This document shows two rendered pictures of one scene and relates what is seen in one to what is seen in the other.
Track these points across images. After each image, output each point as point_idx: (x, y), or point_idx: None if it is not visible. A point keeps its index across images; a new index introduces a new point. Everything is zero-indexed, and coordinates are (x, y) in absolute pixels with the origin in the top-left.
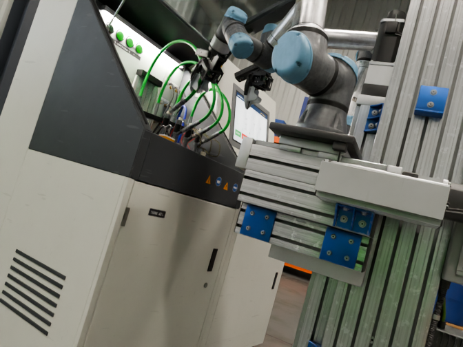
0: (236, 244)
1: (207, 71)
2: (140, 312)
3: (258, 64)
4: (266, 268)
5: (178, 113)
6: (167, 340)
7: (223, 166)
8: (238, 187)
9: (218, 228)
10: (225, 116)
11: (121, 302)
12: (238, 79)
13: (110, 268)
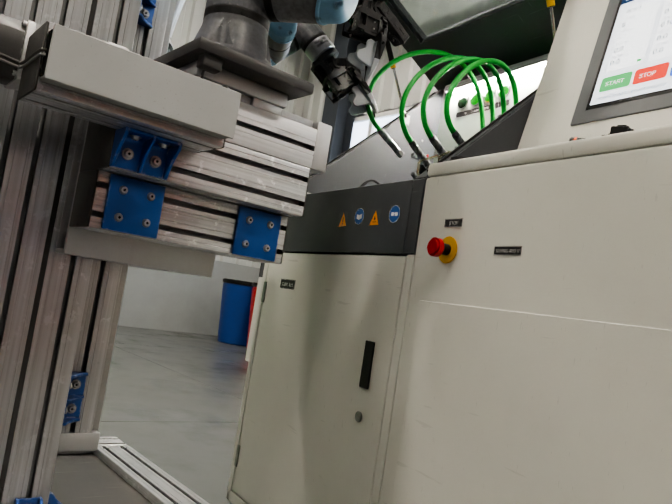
0: (421, 335)
1: (324, 91)
2: (277, 418)
3: (275, 47)
4: (592, 453)
5: None
6: (308, 495)
7: (364, 189)
8: (403, 210)
9: (370, 299)
10: (568, 75)
11: (263, 395)
12: (395, 43)
13: (255, 348)
